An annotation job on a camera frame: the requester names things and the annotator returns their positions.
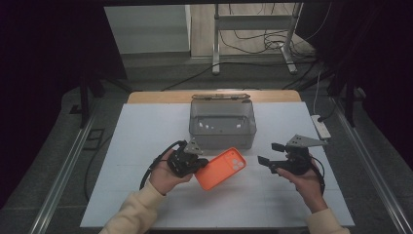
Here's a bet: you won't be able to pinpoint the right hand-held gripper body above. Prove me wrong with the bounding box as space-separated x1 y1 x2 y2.
269 134 329 176

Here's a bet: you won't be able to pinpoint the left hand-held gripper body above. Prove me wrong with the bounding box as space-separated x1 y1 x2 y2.
167 137 208 178

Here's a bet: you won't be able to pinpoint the orange phone case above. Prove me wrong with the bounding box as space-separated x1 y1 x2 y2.
194 146 247 192

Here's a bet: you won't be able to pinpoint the grey transparent storage box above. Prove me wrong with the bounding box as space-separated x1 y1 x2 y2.
188 97 257 151

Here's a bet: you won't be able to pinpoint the person's left hand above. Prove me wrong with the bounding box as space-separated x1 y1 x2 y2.
148 149 194 196

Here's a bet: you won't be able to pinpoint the person's right hand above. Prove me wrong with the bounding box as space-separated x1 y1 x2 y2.
276 162 329 214

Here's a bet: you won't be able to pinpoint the white power strip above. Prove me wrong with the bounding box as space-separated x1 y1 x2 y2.
311 114 332 141

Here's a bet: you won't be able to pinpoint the clear box lid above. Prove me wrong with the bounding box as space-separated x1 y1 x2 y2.
191 93 251 101

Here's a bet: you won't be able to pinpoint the wooden table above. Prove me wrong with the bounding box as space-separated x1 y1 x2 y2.
127 90 302 105

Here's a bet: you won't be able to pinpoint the black stand legs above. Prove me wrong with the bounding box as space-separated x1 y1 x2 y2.
69 69 132 130
327 74 361 128

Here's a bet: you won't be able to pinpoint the black curtain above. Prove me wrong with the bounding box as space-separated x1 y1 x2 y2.
296 0 413 164
0 0 128 209

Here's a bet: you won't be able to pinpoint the grey metal stand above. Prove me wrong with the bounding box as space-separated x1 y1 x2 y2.
211 2 305 76

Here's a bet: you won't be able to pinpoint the left hand-held gripper black cable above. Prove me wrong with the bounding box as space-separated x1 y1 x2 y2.
138 139 189 191

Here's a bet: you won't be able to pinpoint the hand-held gripper black cable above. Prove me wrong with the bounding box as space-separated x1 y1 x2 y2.
310 155 326 196
138 139 189 191

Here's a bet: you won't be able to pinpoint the right hand-held gripper black cable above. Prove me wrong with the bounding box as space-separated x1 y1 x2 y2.
310 155 326 196

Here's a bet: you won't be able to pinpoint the white power cable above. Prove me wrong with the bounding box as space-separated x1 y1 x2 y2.
313 69 323 115

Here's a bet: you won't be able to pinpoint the aluminium floor rail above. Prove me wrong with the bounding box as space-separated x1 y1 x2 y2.
330 97 413 234
28 110 98 234

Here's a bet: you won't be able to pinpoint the long black floor cable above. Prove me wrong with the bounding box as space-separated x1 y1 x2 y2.
160 61 319 92

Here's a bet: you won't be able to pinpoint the thin black floor cable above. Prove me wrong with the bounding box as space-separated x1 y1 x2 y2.
83 135 113 203

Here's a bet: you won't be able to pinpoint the tangle of black floor cables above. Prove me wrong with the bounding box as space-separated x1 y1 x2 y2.
218 3 318 62

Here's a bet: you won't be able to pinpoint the white wall panel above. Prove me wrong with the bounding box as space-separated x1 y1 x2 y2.
104 4 192 55

